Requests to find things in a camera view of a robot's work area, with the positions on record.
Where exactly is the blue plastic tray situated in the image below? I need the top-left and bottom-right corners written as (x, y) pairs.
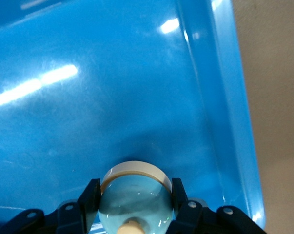
top-left (0, 0), bottom-right (268, 234)

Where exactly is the brown table cover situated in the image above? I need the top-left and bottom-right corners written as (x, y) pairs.
top-left (231, 0), bottom-right (294, 234)

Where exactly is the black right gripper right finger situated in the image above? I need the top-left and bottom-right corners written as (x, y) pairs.
top-left (171, 177), bottom-right (268, 234)

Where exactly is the blue bell with beige base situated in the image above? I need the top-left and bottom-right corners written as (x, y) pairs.
top-left (99, 160), bottom-right (174, 234)

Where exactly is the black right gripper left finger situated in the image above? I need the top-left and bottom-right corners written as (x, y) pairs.
top-left (0, 178), bottom-right (101, 234)

